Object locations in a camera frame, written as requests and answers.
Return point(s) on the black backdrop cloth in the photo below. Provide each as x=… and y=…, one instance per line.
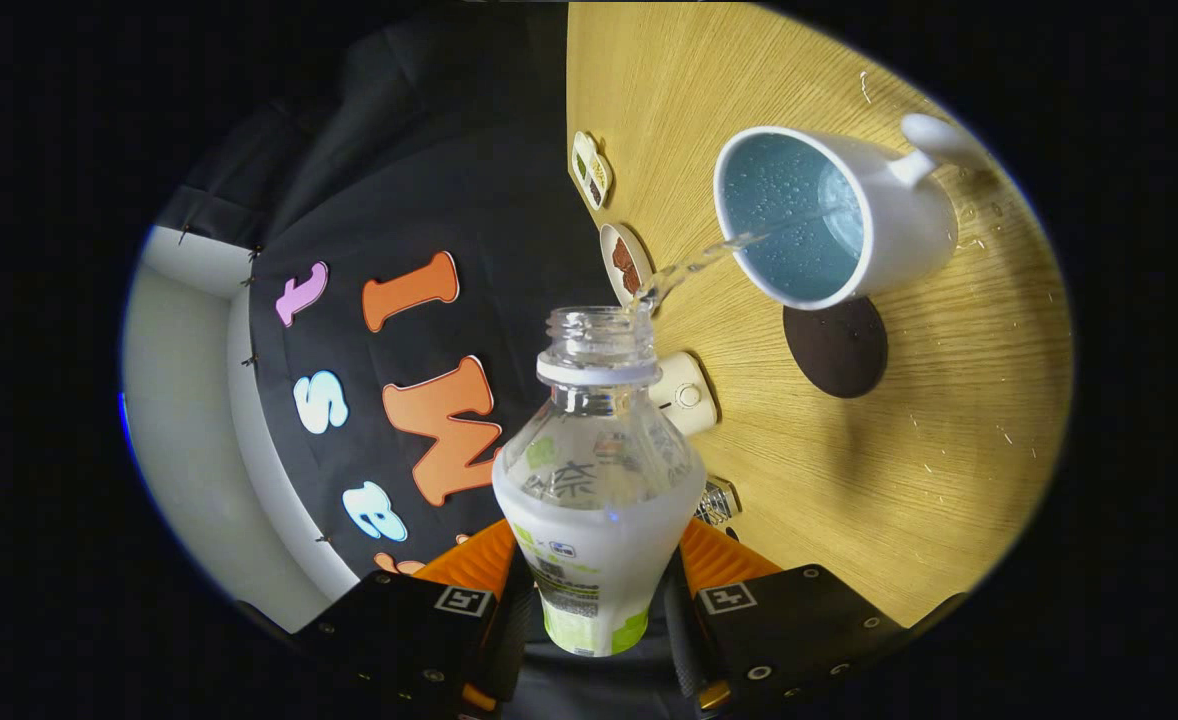
x=429, y=150

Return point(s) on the clear plastic juice bottle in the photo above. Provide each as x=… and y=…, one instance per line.
x=599, y=560

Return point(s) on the wooden table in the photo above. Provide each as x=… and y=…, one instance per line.
x=899, y=480

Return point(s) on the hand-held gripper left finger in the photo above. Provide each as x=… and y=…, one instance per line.
x=399, y=630

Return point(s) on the brown meat piece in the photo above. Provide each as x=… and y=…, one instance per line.
x=634, y=282
x=624, y=255

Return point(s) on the white oval plate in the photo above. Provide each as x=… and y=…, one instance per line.
x=611, y=265

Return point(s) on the white cup with blue inside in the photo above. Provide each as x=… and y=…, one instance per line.
x=899, y=220

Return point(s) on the dark round coaster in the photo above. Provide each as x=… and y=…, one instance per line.
x=839, y=355

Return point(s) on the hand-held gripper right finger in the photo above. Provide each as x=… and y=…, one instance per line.
x=799, y=630

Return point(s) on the white divided condiment dish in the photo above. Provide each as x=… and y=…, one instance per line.
x=591, y=170

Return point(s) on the white toaster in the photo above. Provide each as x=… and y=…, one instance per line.
x=689, y=400

